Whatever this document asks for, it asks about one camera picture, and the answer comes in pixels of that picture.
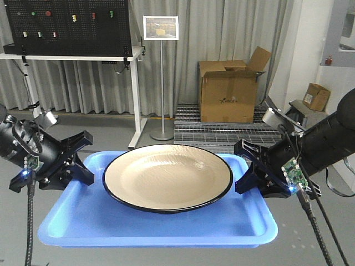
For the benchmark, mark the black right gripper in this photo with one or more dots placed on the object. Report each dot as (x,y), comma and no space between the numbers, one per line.
(290,148)

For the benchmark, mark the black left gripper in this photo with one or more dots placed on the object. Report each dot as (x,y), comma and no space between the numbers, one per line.
(26,137)

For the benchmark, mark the blue plastic tray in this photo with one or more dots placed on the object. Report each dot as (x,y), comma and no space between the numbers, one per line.
(86,216)

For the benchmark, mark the beige plate with black rim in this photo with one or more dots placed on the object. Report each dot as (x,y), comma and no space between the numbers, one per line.
(167,178)

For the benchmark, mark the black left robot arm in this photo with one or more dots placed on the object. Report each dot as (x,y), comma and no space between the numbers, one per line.
(51,162)

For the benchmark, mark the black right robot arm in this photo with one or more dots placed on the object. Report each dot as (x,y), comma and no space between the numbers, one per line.
(320,146)

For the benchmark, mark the metal floor grate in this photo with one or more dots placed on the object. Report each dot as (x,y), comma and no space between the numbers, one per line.
(219,137)

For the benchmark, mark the green right circuit board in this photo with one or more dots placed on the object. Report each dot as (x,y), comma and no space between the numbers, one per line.
(293,175)

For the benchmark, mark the green circuit board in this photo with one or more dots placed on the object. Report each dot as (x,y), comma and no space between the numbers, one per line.
(31,162)
(293,175)

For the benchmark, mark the green left circuit board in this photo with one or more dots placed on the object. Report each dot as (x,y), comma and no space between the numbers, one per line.
(31,162)

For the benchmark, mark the large cardboard box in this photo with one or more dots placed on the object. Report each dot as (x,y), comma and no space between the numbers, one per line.
(228,89)

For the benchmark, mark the small cardboard box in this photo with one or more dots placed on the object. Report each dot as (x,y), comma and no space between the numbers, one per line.
(316,97)

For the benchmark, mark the black pegboard panel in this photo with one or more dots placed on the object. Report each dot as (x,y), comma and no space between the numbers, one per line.
(70,28)

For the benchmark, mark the grey curtain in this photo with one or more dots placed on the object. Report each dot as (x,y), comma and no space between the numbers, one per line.
(168,73)

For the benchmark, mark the sign stand with picture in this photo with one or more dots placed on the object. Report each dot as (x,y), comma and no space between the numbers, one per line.
(161,28)

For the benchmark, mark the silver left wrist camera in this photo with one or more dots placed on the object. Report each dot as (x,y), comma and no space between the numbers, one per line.
(46,119)

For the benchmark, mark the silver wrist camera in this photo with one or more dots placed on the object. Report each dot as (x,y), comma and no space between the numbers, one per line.
(278,121)
(46,119)

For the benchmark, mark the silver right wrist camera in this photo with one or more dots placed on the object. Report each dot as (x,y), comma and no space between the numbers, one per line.
(278,121)

